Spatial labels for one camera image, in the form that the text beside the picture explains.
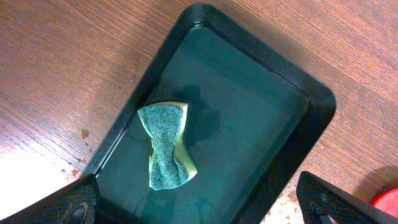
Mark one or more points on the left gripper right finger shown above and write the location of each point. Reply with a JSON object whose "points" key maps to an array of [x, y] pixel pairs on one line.
{"points": [[322, 202]]}

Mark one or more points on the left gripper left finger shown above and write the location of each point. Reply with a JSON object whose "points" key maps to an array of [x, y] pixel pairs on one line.
{"points": [[75, 203]]}

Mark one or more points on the green yellow sponge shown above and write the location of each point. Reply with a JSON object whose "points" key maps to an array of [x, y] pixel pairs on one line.
{"points": [[170, 165]]}

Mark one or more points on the red plastic tray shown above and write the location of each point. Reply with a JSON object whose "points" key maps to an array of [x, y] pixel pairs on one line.
{"points": [[387, 202]]}

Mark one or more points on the black rectangular basin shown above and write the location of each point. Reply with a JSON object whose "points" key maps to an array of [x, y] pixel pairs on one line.
{"points": [[252, 118]]}

